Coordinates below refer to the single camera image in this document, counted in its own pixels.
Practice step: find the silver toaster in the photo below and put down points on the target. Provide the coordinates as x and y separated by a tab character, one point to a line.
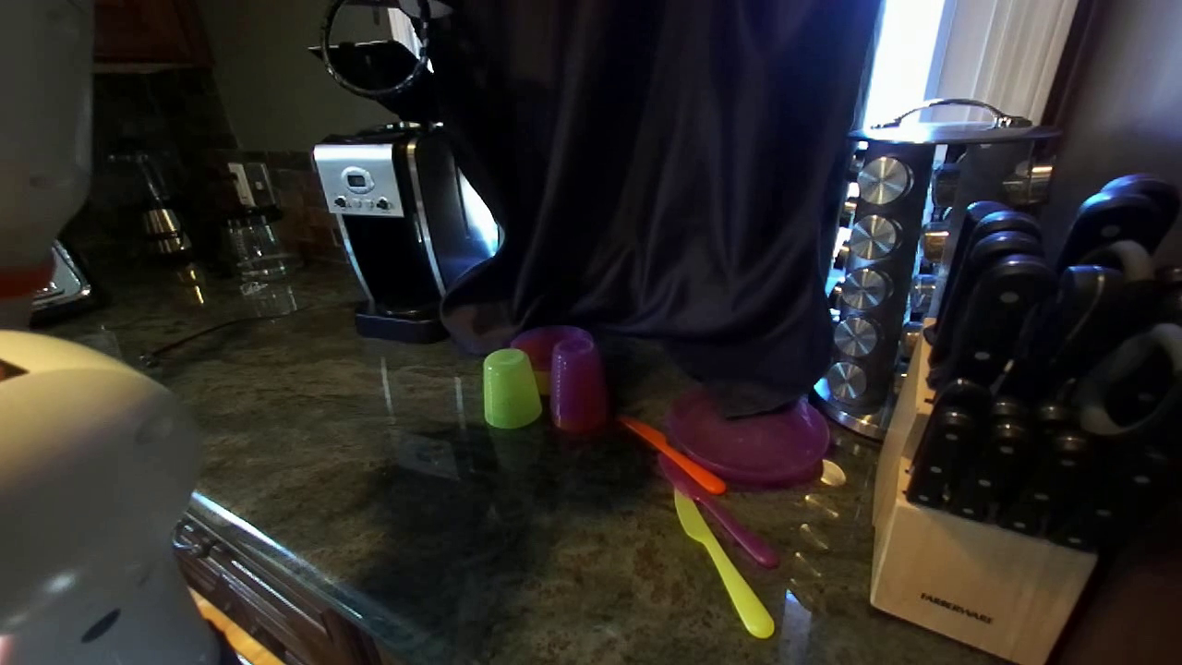
69	282

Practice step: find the yellow-green plastic cup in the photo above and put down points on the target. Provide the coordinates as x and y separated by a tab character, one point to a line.
512	394

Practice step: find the purple plastic spoon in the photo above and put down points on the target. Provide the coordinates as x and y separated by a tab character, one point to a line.
740	528

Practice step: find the orange plastic knife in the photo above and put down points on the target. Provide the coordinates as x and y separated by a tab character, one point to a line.
673	450

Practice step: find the metal-edged robot mounting table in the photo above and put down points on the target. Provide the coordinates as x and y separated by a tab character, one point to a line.
272	593

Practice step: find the white window frame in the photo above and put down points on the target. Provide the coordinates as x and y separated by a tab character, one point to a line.
972	56

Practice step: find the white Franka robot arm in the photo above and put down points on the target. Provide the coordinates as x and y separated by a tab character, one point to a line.
86	491

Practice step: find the dark blue curtain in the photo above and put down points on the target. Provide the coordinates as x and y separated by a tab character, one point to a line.
666	169

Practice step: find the yellow-green plastic knife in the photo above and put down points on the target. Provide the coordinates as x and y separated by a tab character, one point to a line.
730	573

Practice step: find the steel spice jar rack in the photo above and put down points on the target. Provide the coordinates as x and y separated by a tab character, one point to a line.
880	261

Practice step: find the clear glass jar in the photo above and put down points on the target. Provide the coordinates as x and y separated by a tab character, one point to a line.
163	215
258	240

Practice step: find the wooden knife block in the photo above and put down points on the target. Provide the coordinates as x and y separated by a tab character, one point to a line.
972	576

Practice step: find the purple plastic cup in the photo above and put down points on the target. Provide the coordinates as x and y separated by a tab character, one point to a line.
578	386

